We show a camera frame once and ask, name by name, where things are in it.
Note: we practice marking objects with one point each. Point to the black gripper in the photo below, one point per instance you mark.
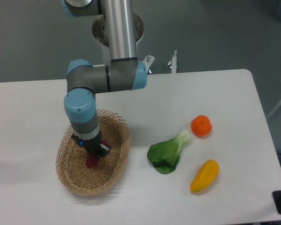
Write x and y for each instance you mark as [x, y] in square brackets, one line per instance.
[93, 145]

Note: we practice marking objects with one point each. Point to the purple sweet potato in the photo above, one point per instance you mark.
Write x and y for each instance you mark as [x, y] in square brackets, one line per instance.
[91, 160]

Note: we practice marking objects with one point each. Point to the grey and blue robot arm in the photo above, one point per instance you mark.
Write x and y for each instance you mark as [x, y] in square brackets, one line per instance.
[84, 80]

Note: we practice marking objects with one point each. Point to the woven wicker basket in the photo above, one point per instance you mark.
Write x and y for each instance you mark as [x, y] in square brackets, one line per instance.
[71, 159]

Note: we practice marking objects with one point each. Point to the green bok choy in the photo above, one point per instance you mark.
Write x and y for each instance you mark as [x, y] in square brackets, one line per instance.
[165, 155]

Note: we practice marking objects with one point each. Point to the orange tangerine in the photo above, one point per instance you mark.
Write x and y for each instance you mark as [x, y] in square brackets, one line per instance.
[201, 126]

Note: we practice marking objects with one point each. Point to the yellow mango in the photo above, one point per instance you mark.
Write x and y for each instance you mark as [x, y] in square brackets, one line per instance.
[205, 176]

